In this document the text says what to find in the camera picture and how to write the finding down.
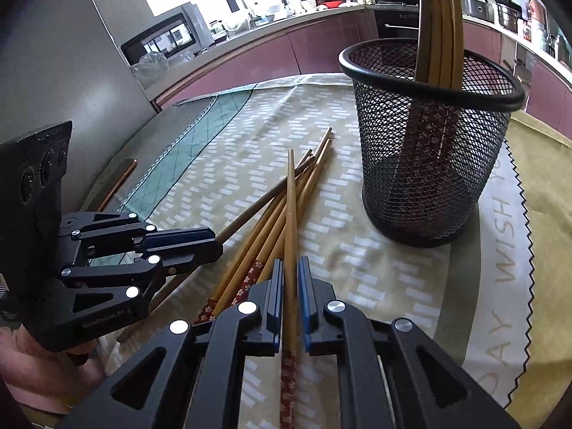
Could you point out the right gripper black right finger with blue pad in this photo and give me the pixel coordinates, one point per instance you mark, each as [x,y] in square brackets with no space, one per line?
[314,295]

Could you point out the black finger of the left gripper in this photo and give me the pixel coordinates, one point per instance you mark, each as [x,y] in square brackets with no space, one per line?
[166,240]
[184,258]

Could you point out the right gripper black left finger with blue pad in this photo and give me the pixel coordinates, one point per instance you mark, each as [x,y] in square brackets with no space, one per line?
[264,338]

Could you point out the bamboo chopstick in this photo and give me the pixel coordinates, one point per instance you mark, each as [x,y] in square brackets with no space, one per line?
[304,205]
[457,73]
[286,227]
[290,313]
[226,298]
[206,313]
[422,73]
[269,201]
[435,31]
[445,79]

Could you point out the black mesh utensil cup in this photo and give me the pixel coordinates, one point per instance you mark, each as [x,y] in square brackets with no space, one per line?
[422,207]

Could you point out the left hand pink sleeve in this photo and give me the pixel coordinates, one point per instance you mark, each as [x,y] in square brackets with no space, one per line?
[52,382]

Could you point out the patterned green white tablecloth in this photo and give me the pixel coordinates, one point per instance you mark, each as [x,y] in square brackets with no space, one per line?
[203,162]

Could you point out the silver refrigerator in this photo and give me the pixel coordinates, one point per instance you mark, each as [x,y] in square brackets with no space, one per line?
[59,63]

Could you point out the white microwave oven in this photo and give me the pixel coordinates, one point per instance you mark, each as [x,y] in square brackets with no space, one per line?
[176,30]

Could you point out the pink lower cabinets left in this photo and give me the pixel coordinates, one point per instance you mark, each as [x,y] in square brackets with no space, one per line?
[299,46]

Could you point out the pink cabinets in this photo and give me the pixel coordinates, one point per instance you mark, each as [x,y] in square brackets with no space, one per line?
[547,83]
[299,46]

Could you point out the yellow cloth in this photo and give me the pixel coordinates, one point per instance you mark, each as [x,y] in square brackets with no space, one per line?
[543,157]

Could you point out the black built-in oven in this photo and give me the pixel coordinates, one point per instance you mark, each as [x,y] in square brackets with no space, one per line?
[396,21]

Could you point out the pink lower cabinets right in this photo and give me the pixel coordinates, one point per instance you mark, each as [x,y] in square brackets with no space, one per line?
[547,83]

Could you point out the silver rice cooker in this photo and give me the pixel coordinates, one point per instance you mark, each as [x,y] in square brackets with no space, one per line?
[478,9]

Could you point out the steel pot on counter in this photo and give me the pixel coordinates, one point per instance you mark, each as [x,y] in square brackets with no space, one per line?
[509,15]

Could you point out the black camera box three lenses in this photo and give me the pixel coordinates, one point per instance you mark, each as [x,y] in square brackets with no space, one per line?
[32,168]

